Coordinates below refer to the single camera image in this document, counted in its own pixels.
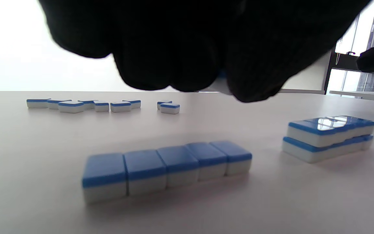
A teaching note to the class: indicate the blue mahjong tiles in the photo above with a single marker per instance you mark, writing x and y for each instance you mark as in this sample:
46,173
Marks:
71,107

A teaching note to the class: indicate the black window frame pillar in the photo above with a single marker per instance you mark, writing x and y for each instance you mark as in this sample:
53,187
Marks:
330,74

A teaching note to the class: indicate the white window ledge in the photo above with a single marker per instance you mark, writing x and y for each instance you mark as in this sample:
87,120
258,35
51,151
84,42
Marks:
362,96

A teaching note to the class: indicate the blue mahjong tile wall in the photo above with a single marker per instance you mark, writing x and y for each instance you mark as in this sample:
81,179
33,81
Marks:
161,165
323,139

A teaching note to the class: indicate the person's left hand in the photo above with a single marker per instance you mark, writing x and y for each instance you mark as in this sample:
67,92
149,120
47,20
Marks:
190,39

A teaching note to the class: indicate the single blue white mahjong tile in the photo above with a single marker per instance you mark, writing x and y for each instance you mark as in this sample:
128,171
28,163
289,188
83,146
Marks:
221,86

